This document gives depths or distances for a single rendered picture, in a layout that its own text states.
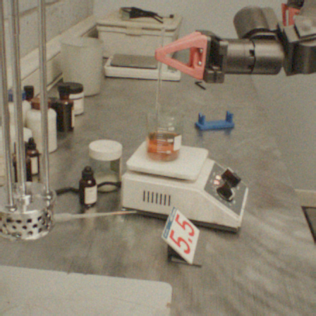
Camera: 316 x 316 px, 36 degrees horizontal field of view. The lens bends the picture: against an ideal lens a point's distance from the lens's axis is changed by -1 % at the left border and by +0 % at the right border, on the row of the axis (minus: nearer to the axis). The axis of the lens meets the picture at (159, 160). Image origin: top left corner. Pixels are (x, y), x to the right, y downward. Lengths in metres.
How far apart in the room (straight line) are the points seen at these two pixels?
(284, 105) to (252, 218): 1.57
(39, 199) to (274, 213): 0.49
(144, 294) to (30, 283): 0.15
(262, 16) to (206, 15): 1.41
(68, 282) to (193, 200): 0.25
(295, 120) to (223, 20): 0.59
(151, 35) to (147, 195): 1.17
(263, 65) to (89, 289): 0.43
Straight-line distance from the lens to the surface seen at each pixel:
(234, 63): 0.80
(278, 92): 2.38
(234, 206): 0.81
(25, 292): 0.66
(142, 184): 0.80
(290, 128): 2.44
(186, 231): 0.76
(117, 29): 1.92
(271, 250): 0.78
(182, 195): 0.79
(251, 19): 0.87
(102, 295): 0.64
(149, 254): 0.74
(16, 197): 0.51
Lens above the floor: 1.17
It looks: 24 degrees down
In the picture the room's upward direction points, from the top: 4 degrees clockwise
